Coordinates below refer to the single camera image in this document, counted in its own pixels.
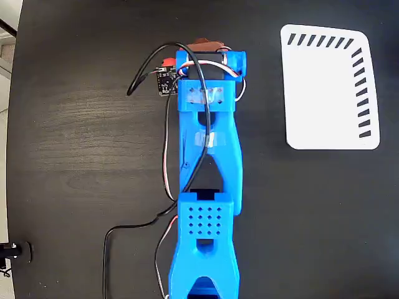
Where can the red turtle toy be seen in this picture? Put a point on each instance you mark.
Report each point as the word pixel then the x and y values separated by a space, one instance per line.
pixel 170 63

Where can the black stand clamp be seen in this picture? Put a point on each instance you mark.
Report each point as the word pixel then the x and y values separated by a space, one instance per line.
pixel 18 250

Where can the clear tape strip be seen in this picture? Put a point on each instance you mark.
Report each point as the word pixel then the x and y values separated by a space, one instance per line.
pixel 215 139
pixel 204 96

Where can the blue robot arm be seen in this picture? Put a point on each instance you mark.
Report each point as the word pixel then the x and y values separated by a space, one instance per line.
pixel 205 224

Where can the camera circuit board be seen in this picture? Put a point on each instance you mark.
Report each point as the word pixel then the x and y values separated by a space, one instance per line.
pixel 165 82

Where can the black metal bar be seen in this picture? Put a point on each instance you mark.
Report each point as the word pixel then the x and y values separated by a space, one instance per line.
pixel 7 26

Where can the white paper sheet with stripes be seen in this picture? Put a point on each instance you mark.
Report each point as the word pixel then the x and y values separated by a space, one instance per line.
pixel 321 93

